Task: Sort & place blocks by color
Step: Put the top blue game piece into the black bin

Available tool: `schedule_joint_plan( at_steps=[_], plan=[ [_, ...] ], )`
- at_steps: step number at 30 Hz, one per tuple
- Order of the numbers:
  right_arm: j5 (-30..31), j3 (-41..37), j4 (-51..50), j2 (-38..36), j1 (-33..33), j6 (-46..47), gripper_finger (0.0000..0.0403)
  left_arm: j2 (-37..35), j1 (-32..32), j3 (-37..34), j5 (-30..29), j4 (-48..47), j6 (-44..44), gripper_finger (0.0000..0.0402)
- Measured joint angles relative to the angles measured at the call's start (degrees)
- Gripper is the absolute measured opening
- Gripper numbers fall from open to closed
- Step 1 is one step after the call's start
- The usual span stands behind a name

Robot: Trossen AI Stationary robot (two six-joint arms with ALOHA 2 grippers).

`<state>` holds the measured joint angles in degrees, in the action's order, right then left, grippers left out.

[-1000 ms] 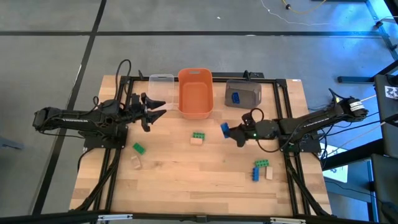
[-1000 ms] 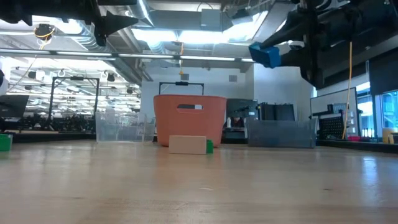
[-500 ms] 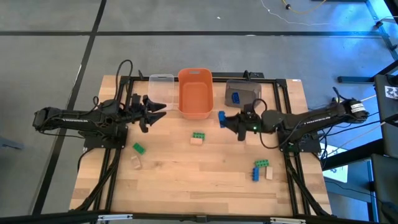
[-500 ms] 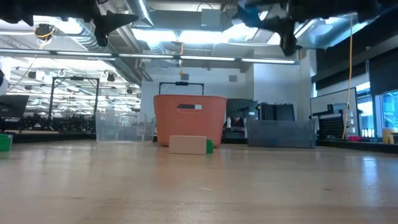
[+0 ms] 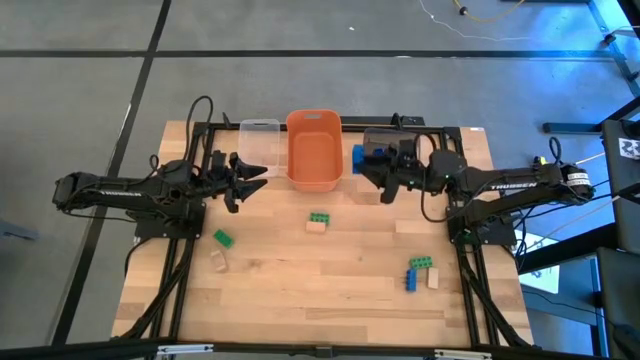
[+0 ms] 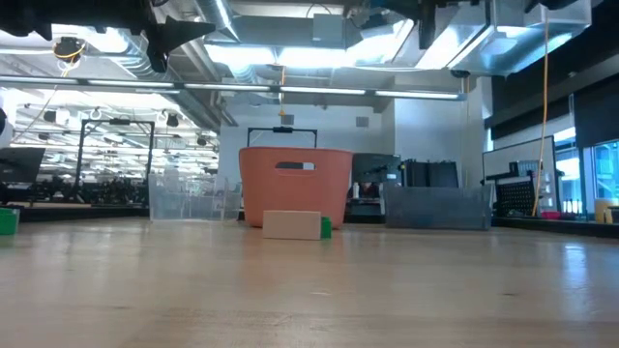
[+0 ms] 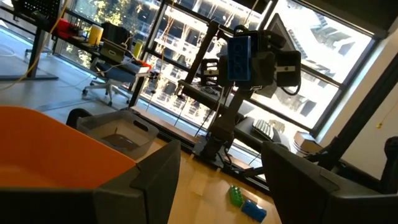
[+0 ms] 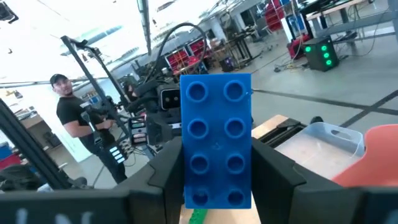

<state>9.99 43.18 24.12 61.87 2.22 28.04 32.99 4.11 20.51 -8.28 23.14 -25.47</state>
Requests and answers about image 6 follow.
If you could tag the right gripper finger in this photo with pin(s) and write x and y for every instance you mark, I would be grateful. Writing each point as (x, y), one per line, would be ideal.
(399, 7)

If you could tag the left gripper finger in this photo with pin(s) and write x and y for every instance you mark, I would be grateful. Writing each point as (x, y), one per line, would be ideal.
(181, 41)
(186, 28)

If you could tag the plain wooden block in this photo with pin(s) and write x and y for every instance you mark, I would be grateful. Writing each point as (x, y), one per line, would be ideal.
(291, 224)

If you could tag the green toy brick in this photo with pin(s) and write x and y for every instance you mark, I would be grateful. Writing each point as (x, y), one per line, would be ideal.
(327, 228)
(8, 222)

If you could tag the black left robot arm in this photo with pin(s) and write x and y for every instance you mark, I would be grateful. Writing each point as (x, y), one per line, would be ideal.
(72, 12)

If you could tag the grey ceiling junction box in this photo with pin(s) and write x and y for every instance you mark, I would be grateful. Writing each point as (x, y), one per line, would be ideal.
(329, 26)

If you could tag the black hanging spotlight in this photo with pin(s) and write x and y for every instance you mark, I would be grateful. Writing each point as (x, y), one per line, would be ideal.
(172, 120)

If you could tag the long ceiling light bar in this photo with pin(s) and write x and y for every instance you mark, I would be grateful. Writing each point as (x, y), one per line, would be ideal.
(319, 90)

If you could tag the black storage crates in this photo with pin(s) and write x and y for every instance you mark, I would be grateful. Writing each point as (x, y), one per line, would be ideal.
(430, 174)

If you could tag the black equipment cabinet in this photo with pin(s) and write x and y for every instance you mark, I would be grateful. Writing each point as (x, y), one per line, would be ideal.
(374, 166)

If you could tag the grey partition panel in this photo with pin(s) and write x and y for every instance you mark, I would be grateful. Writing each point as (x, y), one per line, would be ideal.
(503, 159)

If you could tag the clear plastic bin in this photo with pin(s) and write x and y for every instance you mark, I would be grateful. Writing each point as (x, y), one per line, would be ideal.
(193, 203)

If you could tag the black computer monitor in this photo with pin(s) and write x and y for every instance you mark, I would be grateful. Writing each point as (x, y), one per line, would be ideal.
(19, 164)

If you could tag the white bottle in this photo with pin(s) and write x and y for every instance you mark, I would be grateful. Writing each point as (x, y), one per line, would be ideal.
(356, 191)

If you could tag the grey plastic bin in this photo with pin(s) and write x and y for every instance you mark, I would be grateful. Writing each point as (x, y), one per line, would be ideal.
(435, 208)

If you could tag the orange plastic bin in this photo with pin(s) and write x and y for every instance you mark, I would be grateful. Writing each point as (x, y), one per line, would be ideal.
(295, 191)

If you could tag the black pegboard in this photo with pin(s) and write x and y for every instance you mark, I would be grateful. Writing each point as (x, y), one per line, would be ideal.
(515, 195)

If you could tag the red bowl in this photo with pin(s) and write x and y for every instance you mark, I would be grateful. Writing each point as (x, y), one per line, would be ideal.
(551, 214)

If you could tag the silver round spiral duct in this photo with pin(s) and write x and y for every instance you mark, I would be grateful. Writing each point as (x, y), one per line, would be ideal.
(217, 17)

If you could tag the black dome camera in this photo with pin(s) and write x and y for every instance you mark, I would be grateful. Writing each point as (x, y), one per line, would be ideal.
(459, 74)

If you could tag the silver rectangular air duct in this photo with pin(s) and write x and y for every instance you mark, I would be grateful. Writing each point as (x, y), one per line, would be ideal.
(483, 48)

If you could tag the black metal gantry frame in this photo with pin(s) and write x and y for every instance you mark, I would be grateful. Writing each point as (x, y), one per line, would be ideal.
(116, 122)

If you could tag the grey wall vent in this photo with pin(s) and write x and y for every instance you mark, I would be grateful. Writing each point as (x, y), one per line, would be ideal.
(287, 119)
(362, 121)

